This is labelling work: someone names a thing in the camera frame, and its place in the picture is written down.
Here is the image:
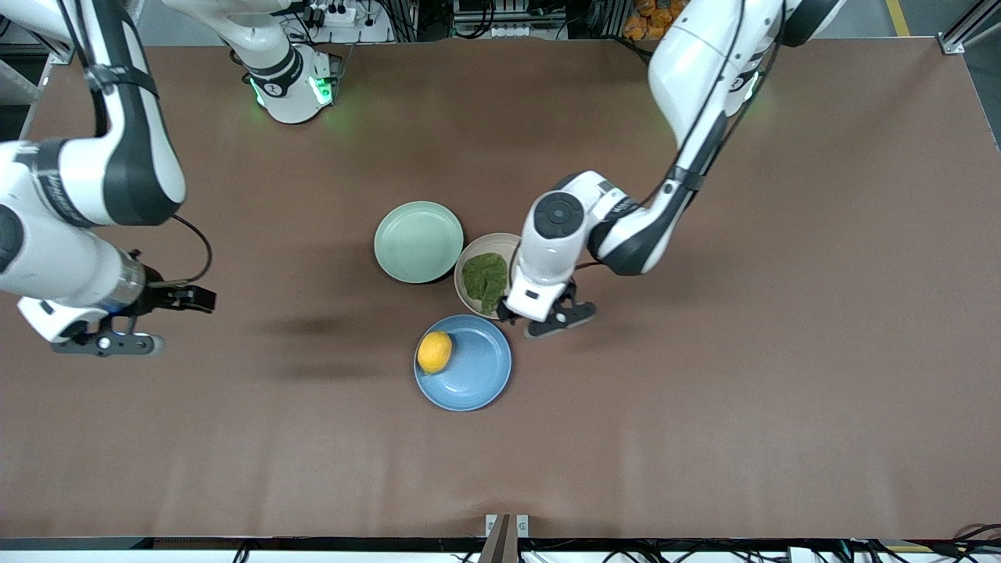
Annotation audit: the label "green lettuce leaf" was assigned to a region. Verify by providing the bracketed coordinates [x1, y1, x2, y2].
[461, 253, 511, 316]

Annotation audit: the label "yellow lemon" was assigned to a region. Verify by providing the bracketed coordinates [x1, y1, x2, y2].
[416, 331, 454, 375]

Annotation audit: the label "blue plate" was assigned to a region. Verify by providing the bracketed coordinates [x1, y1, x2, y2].
[413, 314, 513, 413]

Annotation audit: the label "beige plate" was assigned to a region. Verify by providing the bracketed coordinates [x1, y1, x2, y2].
[454, 232, 523, 321]

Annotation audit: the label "green plate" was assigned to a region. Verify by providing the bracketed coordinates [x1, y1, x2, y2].
[374, 201, 465, 285]

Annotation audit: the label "grey metal stand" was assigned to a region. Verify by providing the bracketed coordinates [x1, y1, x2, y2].
[0, 59, 52, 142]

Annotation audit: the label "white equipment rack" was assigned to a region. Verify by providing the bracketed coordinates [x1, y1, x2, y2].
[452, 0, 570, 40]

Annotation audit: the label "orange snack bags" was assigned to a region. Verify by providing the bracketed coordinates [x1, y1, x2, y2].
[623, 0, 689, 41]

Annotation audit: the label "white power strip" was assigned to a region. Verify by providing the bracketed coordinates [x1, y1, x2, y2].
[301, 2, 359, 29]

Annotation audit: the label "slanted aluminium profile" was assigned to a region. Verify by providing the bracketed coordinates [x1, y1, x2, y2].
[937, 0, 1001, 56]

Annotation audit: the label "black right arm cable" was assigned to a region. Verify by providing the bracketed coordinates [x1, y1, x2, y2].
[74, 0, 213, 286]

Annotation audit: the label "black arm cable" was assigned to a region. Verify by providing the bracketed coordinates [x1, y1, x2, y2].
[74, 0, 213, 286]
[575, 0, 784, 273]

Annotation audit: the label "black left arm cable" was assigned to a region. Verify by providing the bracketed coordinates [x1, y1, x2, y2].
[575, 0, 784, 273]

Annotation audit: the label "metal bracket with post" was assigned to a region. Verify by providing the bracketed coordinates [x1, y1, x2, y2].
[479, 514, 530, 563]

